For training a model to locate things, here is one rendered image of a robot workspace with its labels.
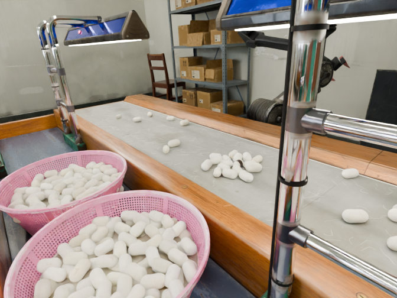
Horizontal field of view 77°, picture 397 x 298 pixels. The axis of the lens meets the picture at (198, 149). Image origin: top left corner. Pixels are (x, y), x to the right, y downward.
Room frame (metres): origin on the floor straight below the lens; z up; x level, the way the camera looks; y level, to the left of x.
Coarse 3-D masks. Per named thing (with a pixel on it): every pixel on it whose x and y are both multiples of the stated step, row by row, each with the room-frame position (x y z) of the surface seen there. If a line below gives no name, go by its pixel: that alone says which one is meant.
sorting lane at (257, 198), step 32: (128, 128) 0.90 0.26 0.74; (160, 128) 0.88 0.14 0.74; (192, 128) 0.86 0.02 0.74; (160, 160) 0.60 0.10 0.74; (192, 160) 0.59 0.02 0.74; (224, 192) 0.43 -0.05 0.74; (256, 192) 0.43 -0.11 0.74; (320, 192) 0.42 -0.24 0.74; (352, 192) 0.41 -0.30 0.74; (384, 192) 0.40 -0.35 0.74; (320, 224) 0.33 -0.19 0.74; (352, 224) 0.32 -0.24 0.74; (384, 224) 0.32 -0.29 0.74; (384, 256) 0.26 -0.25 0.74
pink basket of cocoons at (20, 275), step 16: (128, 192) 0.41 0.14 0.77; (144, 192) 0.41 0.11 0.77; (160, 192) 0.40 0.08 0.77; (80, 208) 0.37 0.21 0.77; (96, 208) 0.38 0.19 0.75; (112, 208) 0.39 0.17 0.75; (128, 208) 0.40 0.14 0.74; (144, 208) 0.40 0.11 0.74; (176, 208) 0.38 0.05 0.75; (192, 208) 0.35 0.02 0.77; (48, 224) 0.33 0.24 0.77; (64, 224) 0.34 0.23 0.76; (80, 224) 0.36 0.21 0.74; (192, 224) 0.34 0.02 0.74; (32, 240) 0.29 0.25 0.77; (48, 240) 0.31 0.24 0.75; (64, 240) 0.33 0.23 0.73; (208, 240) 0.27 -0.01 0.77; (32, 256) 0.28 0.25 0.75; (48, 256) 0.30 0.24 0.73; (208, 256) 0.25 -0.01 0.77; (16, 272) 0.24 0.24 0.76; (32, 272) 0.26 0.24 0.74; (16, 288) 0.22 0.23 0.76; (32, 288) 0.24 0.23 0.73; (192, 288) 0.20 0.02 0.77
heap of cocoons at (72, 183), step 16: (48, 176) 0.56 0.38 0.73; (64, 176) 0.54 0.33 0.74; (80, 176) 0.53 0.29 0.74; (96, 176) 0.53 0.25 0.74; (112, 176) 0.53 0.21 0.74; (16, 192) 0.48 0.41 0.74; (32, 192) 0.48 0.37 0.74; (48, 192) 0.47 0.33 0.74; (64, 192) 0.47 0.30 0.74; (80, 192) 0.47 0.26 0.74; (16, 208) 0.42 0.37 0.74; (32, 208) 0.41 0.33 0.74
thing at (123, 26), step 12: (132, 12) 0.76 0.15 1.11; (96, 24) 0.95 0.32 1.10; (108, 24) 0.86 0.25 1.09; (120, 24) 0.78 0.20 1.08; (132, 24) 0.75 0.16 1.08; (72, 36) 1.14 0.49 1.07; (84, 36) 1.00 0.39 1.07; (96, 36) 0.89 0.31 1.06; (108, 36) 0.82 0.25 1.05; (120, 36) 0.75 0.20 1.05; (132, 36) 0.75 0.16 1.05; (144, 36) 0.77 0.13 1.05
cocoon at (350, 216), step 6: (348, 210) 0.33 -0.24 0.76; (354, 210) 0.33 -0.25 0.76; (360, 210) 0.33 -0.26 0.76; (342, 216) 0.33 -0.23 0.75; (348, 216) 0.32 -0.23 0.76; (354, 216) 0.32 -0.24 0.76; (360, 216) 0.32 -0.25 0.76; (366, 216) 0.32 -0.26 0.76; (348, 222) 0.32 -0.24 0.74; (354, 222) 0.32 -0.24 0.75; (360, 222) 0.32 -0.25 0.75
